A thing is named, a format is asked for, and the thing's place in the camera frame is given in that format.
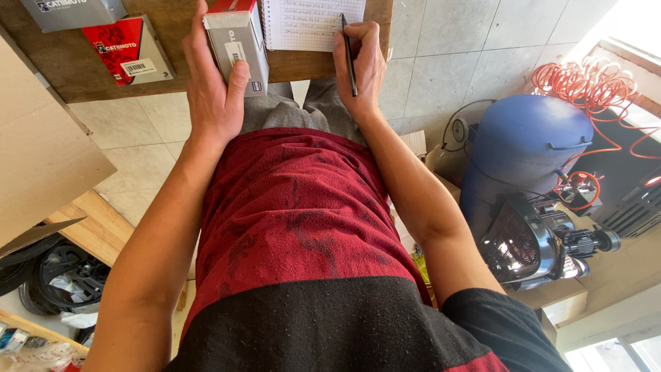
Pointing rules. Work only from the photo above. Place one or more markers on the person's left hand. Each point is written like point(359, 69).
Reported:
point(209, 103)

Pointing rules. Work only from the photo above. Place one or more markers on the person's right hand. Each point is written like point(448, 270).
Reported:
point(367, 72)

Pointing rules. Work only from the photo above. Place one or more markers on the black pen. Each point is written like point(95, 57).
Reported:
point(351, 67)

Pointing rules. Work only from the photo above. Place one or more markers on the grey and red carton box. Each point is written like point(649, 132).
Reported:
point(242, 41)

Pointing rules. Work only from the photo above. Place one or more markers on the spiral squared paper notebook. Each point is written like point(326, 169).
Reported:
point(310, 23)

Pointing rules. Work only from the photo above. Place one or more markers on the grey trousers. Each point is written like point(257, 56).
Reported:
point(289, 111)

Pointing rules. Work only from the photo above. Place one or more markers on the flat red and grey box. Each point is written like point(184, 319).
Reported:
point(124, 49)

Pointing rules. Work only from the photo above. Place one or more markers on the red and black shirt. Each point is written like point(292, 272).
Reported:
point(299, 232)

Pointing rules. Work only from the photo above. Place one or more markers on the grey box with dark label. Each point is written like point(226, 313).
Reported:
point(72, 13)

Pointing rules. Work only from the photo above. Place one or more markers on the wooden shelf board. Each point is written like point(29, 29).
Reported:
point(95, 227)

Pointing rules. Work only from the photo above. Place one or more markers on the blue air compressor tank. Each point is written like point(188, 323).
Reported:
point(521, 144)

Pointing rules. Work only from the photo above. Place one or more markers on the large brown cardboard sheet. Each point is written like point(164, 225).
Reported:
point(41, 150)

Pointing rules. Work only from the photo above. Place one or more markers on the black compressor motor with guard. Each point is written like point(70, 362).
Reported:
point(526, 248)

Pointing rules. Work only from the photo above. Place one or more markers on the compressor pressure regulator fitting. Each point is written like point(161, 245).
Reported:
point(578, 188)

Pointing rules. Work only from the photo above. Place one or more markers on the black grilled appliance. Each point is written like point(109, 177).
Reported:
point(632, 206)

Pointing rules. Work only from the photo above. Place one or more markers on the heap of plastic bagged parts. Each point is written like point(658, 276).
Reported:
point(31, 351)

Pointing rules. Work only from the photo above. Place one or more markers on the window frame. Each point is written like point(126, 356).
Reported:
point(614, 354)

